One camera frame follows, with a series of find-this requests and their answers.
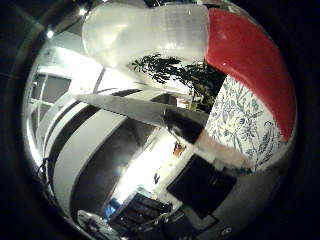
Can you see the white framed window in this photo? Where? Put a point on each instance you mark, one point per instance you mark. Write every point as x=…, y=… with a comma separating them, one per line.
x=43, y=100

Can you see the green leafy indoor plant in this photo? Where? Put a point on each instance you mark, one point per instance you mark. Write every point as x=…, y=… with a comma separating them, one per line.
x=180, y=73

